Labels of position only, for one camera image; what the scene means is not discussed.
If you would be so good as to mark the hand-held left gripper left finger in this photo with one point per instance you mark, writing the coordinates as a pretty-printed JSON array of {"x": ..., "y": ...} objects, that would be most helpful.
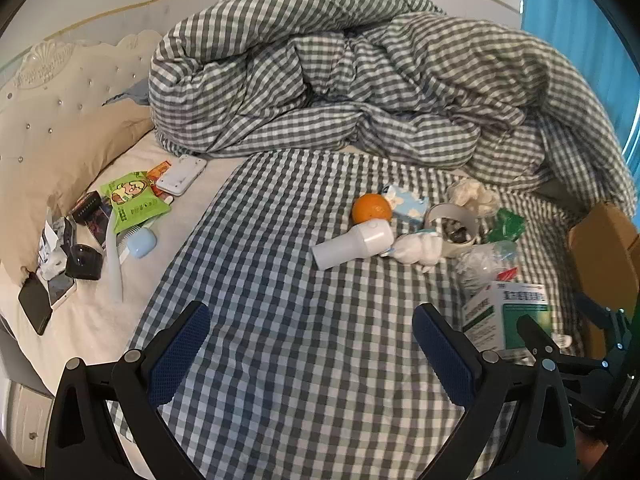
[{"x": 180, "y": 350}]

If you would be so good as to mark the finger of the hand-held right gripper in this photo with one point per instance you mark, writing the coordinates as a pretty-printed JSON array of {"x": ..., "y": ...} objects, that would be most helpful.
[
  {"x": 535, "y": 337},
  {"x": 597, "y": 312}
]

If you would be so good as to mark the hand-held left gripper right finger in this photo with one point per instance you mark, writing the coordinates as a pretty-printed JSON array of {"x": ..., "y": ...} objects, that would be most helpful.
[{"x": 445, "y": 355}]

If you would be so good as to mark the brown cardboard box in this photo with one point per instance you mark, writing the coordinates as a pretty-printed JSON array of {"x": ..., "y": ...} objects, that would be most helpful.
[{"x": 605, "y": 250}]

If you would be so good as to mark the blue floral tissue packet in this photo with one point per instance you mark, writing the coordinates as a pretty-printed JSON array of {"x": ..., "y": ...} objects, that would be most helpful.
[{"x": 407, "y": 202}]

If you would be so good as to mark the green white medicine box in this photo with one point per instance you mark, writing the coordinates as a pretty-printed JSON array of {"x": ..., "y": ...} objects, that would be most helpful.
[{"x": 505, "y": 315}]

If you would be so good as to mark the clear plastic bag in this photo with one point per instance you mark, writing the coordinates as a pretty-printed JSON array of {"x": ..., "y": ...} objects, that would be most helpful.
[{"x": 482, "y": 265}]

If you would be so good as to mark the white crumpled cloth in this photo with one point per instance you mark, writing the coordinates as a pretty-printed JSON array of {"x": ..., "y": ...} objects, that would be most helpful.
[{"x": 417, "y": 251}]

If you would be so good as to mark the white long tube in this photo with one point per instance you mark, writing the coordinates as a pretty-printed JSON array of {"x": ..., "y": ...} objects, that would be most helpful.
[{"x": 114, "y": 265}]

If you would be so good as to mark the light blue case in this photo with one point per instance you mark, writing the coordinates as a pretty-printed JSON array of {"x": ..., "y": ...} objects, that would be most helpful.
[{"x": 141, "y": 243}]

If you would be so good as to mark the green foil wrapper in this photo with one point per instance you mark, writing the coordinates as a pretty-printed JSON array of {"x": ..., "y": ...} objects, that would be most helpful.
[{"x": 507, "y": 225}]

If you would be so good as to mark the white comb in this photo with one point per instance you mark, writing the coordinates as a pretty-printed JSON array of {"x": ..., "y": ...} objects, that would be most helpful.
[{"x": 125, "y": 246}]

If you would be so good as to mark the green checked flat sheet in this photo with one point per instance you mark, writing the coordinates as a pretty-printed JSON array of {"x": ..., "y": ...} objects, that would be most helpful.
[{"x": 300, "y": 340}]

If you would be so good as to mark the black small device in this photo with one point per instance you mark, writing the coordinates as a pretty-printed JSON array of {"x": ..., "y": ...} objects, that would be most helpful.
[{"x": 86, "y": 261}]

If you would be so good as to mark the white phone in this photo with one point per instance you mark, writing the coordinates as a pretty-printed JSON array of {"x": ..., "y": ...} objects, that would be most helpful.
[{"x": 61, "y": 291}]

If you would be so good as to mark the white tape roll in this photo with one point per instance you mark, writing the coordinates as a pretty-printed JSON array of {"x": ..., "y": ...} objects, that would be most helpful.
[{"x": 450, "y": 212}]

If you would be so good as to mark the white cylindrical bottle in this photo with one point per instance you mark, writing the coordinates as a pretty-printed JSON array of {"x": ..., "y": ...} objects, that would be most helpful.
[{"x": 350, "y": 245}]

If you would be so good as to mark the black phone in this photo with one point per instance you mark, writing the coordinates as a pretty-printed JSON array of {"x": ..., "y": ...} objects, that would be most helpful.
[{"x": 35, "y": 305}]

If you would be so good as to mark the white lace cloth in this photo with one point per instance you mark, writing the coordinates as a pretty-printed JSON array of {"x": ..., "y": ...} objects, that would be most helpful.
[{"x": 472, "y": 196}]

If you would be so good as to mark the green snack packet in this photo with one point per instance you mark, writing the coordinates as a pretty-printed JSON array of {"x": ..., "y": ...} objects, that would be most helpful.
[{"x": 132, "y": 202}]

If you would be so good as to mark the white nightstand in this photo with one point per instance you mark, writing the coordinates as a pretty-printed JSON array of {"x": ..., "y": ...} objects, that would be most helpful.
[{"x": 30, "y": 417}]

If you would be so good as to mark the orange fruit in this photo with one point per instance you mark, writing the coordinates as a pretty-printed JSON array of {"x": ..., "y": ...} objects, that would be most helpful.
[{"x": 370, "y": 208}]

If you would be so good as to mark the black patterned box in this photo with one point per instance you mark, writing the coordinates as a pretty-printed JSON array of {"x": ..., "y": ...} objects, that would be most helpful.
[{"x": 92, "y": 208}]

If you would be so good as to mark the white crumpled paper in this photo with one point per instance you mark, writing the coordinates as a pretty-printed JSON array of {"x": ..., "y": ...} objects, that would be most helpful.
[{"x": 50, "y": 245}]

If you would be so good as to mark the white rectangular power bank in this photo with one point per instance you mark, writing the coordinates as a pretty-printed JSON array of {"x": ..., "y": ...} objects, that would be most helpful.
[{"x": 180, "y": 176}]

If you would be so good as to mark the orange sachet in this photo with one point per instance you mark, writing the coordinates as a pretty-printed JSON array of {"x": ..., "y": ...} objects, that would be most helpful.
[{"x": 157, "y": 171}]

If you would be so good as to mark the beige pillow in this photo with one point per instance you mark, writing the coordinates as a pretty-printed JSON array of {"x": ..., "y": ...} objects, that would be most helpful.
[{"x": 65, "y": 160}]

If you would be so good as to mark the blue cloth corner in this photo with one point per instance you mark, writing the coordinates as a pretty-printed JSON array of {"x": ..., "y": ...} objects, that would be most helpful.
[{"x": 127, "y": 95}]

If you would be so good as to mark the cream tufted headboard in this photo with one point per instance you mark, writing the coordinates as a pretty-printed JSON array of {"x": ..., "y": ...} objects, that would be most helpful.
[{"x": 65, "y": 85}]

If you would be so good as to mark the grey checked duvet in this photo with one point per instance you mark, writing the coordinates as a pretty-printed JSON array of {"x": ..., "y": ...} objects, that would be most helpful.
[{"x": 350, "y": 75}]

